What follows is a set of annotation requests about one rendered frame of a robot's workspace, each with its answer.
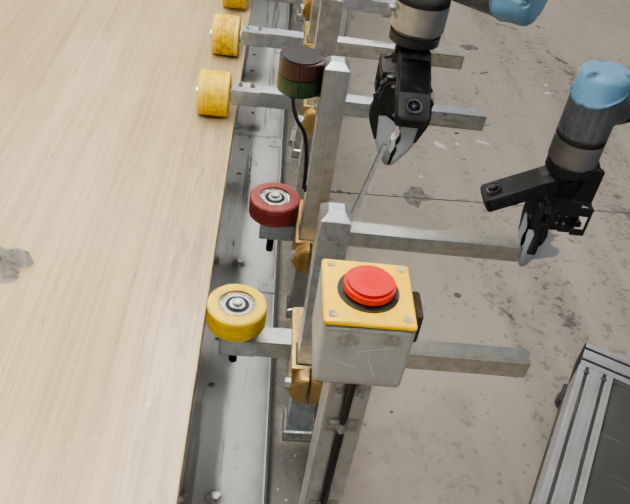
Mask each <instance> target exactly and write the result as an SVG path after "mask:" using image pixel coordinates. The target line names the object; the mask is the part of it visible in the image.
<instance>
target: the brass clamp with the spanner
mask: <svg viewBox="0 0 630 504"><path fill-rule="evenodd" d="M303 202H304V200H302V199H300V205H299V212H298V217H297V219H296V221H295V228H294V235H293V241H292V251H290V253H289V260H291V261H292V265H293V266H294V268H295V269H296V270H297V271H298V272H299V273H302V274H305V275H307V269H308V275H309V271H310V265H311V259H312V253H313V246H314V240H306V239H300V223H301V216H302V209H303Z"/></svg>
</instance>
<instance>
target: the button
mask: <svg viewBox="0 0 630 504"><path fill-rule="evenodd" d="M343 288H344V291H345V292H346V294H347V295H348V296H349V297H350V298H351V299H352V300H354V301H356V302H358V303H360V304H362V305H366V306H380V305H384V304H387V303H388V302H390V301H391V300H392V299H393V298H394V296H395V292H396V288H397V287H396V282H395V280H394V278H393V277H392V276H391V275H390V274H389V273H388V272H387V271H385V270H383V269H382V268H379V267H377V266H372V265H361V266H356V267H353V268H351V269H350V270H349V271H347V273H346V274H345V277H344V281H343Z"/></svg>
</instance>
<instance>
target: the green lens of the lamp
mask: <svg viewBox="0 0 630 504"><path fill-rule="evenodd" d="M321 83H322V77H321V78H320V79H319V80H318V81H316V82H313V83H297V82H293V81H290V80H287V79H285V78H284V77H283V76H282V75H281V74H280V72H279V70H278V77H277V89H278V90H279V91H280V92H281V93H282V94H284V95H286V96H289V97H292V98H297V99H309V98H313V97H316V96H317V95H319V93H320V90H321Z"/></svg>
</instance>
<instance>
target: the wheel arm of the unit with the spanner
mask: <svg viewBox="0 0 630 504"><path fill-rule="evenodd" d="M294 228H295V222H294V223H292V224H291V225H289V226H286V227H281V228H271V227H266V226H263V225H259V238H260V239H269V240H281V241H293V235H294ZM348 246H352V247H362V248H373V249H384V250H394V251H405V252H416V253H426V254H437V255H448V256H458V257H469V258H480V259H490V260H501V261H512V262H517V260H518V258H519V255H520V253H521V250H522V247H521V244H520V241H519V238H518V237H507V236H497V235H487V234H476V233H466V232H455V231H445V230H435V229H424V228H414V227H404V226H393V225H383V224H373V223H362V222H352V226H351V231H350V236H349V241H348Z"/></svg>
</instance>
